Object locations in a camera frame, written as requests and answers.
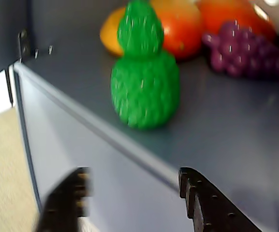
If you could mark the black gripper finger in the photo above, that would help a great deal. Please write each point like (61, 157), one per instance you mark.
(62, 205)
(216, 210)

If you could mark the blue toy kitchen unit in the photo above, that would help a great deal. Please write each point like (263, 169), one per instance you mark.
(226, 120)

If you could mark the green toy pineapple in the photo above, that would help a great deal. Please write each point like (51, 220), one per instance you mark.
(144, 91)

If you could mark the orange red toy mango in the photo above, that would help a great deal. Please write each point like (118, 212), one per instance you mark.
(226, 14)

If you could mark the metal door hinge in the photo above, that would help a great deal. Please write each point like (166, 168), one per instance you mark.
(23, 43)

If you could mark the purple toy grapes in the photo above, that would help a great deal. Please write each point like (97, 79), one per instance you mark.
(240, 55)

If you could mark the yellow red toy mango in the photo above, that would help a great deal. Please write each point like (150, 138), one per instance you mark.
(178, 31)

